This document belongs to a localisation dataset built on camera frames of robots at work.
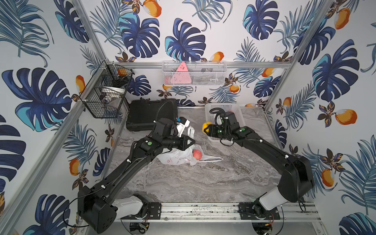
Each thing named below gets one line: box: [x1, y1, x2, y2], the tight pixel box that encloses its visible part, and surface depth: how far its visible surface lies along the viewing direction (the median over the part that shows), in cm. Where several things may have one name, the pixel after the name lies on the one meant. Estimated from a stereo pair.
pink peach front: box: [192, 149, 203, 161], surface depth 91 cm
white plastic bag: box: [156, 125, 224, 166], surface depth 80 cm
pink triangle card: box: [170, 61, 192, 84], surface depth 92 cm
